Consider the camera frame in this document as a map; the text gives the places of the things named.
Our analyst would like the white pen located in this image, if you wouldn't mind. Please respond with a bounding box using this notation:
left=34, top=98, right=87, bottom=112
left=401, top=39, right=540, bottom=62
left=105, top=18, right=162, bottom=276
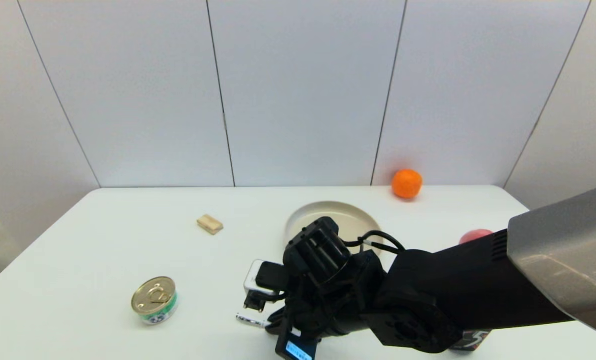
left=236, top=312, right=270, bottom=329

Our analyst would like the beige round plate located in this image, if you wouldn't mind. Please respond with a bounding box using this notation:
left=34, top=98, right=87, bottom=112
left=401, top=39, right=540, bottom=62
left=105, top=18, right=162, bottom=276
left=284, top=201, right=383, bottom=257

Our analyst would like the small wooden block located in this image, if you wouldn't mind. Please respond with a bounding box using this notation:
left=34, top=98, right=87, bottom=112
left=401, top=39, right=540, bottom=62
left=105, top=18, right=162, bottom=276
left=196, top=214, right=224, bottom=236

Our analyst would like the cat food can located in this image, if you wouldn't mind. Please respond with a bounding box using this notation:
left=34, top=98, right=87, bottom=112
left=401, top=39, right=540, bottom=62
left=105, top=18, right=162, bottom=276
left=131, top=276, right=179, bottom=326

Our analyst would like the orange fruit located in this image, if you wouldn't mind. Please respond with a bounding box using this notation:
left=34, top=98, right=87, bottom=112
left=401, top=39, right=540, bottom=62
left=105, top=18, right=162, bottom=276
left=391, top=169, right=423, bottom=200

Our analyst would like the black patterned cube box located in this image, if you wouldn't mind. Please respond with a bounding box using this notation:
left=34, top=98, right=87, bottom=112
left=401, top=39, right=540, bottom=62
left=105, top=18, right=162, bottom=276
left=450, top=329, right=492, bottom=352

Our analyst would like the pink peach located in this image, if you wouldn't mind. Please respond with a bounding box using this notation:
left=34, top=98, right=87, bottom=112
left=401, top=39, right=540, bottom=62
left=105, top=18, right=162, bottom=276
left=459, top=229, right=494, bottom=245

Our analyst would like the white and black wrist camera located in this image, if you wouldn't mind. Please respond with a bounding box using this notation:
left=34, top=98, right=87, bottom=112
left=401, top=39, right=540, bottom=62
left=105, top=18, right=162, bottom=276
left=243, top=259, right=286, bottom=313

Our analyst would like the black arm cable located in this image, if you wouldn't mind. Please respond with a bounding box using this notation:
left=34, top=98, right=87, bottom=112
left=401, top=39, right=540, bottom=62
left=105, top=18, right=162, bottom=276
left=344, top=230, right=407, bottom=255

